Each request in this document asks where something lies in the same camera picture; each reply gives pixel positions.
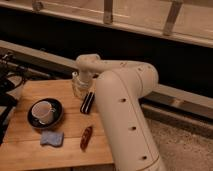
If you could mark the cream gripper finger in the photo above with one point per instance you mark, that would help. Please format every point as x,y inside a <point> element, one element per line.
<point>81,94</point>

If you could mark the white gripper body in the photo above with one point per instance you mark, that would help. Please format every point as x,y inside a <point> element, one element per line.
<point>82,86</point>

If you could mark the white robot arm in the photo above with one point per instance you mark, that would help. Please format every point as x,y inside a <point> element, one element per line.
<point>118,87</point>

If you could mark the small clear bottle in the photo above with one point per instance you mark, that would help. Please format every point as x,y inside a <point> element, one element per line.
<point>74,78</point>

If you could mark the black saucer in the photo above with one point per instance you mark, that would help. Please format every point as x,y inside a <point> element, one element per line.
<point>57,115</point>

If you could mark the white cup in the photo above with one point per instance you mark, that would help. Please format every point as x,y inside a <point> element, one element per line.
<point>43,111</point>

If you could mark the blue sponge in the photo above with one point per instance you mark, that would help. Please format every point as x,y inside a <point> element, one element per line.
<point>51,138</point>

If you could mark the round metal window knob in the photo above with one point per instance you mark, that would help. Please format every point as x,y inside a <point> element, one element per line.
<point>37,5</point>

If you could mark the metal window bracket centre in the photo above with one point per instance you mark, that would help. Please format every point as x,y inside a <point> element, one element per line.
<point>108,12</point>

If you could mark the metal window bracket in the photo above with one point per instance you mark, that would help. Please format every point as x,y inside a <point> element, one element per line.
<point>172,17</point>
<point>108,12</point>

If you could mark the metal window bracket right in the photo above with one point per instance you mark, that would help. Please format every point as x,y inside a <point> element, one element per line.
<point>172,17</point>

